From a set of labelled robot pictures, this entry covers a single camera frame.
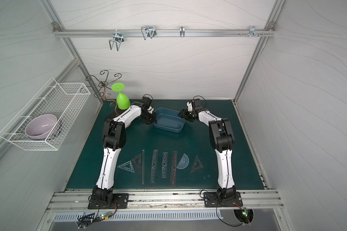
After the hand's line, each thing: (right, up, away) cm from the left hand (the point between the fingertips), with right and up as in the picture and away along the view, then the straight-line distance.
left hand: (157, 121), depth 104 cm
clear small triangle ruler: (-16, -26, -18) cm, 35 cm away
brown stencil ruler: (+13, -27, -20) cm, 36 cm away
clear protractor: (+19, -24, -18) cm, 35 cm away
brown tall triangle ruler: (-8, -27, -19) cm, 34 cm away
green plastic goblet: (-20, +14, -14) cm, 28 cm away
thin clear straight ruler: (-6, -27, -19) cm, 33 cm away
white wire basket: (-47, +13, -26) cm, 55 cm away
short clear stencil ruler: (+7, -25, -18) cm, 32 cm away
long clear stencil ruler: (+1, -26, -18) cm, 32 cm away
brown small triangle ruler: (+25, -28, -19) cm, 41 cm away
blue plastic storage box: (+8, +1, +5) cm, 10 cm away
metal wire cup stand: (-31, +25, -17) cm, 43 cm away
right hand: (+18, +6, +1) cm, 19 cm away
